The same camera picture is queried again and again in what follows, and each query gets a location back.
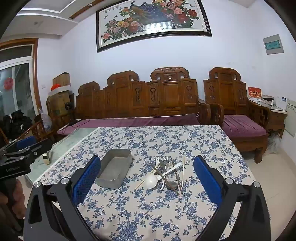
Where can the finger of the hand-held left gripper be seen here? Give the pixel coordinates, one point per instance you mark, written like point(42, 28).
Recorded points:
point(39, 148)
point(26, 142)

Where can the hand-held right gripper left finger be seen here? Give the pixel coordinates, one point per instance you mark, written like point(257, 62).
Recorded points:
point(86, 180)

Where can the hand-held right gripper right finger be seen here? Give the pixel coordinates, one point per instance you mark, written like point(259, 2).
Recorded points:
point(207, 183)

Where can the light wooden chopstick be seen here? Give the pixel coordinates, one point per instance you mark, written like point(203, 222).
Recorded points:
point(183, 171)
point(141, 184)

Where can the rectangular metal tray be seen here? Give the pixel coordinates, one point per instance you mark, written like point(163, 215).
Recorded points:
point(114, 170)

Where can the dark brown chopstick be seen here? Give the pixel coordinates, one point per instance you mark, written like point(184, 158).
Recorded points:
point(171, 188)
point(179, 185)

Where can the large white plastic ladle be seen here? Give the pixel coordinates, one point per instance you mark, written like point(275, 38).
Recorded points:
point(151, 181)

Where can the person's left hand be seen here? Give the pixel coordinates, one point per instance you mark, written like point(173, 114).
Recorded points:
point(20, 201)

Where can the small bottle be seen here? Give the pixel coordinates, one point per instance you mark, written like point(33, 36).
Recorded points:
point(46, 158)

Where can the black bag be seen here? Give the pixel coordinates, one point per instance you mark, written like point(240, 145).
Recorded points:
point(16, 125)

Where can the clear plastic bag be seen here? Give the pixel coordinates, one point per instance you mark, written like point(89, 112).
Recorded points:
point(45, 120)
point(274, 143)

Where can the glass topped table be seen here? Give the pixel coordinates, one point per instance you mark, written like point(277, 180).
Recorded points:
point(69, 141)

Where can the metal spoon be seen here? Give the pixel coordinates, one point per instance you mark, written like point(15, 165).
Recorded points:
point(172, 185)

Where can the metal fork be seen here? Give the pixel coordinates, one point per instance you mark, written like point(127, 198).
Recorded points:
point(166, 160)
point(163, 160)

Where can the large cardboard box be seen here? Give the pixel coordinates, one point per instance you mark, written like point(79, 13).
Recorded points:
point(57, 104)

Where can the wood framed glass door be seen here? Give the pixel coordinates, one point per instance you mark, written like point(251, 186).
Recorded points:
point(16, 81)

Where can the white flat box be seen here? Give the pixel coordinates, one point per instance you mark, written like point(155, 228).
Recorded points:
point(62, 90)

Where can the red ornament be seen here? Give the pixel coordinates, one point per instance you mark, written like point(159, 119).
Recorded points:
point(56, 87)

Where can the blue floral tablecloth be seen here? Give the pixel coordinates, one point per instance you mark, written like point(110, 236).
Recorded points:
point(143, 208)

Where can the purple armchair cushion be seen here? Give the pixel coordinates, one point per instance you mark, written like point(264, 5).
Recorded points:
point(242, 127)

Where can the small cardboard box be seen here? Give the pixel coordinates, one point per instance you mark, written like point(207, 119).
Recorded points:
point(61, 79)

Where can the long purple sofa cushion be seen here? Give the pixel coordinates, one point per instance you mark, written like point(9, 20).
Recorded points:
point(129, 121)

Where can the carved wooden armchair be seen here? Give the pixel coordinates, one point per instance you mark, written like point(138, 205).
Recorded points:
point(225, 92)

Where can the wooden side table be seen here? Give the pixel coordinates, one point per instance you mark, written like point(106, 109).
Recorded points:
point(276, 118)

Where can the carved wooden sofa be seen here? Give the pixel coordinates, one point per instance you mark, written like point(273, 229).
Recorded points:
point(143, 97)

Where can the red gift box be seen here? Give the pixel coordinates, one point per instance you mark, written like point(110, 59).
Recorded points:
point(254, 93)

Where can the white panel heater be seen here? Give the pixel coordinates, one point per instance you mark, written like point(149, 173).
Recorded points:
point(291, 120)

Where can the small white box device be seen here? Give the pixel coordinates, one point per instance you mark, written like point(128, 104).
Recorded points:
point(283, 102)

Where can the framed peacock flower painting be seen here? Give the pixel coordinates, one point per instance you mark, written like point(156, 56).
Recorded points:
point(152, 20)

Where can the grey wall electrical panel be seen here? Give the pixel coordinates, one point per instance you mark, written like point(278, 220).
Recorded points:
point(273, 44)

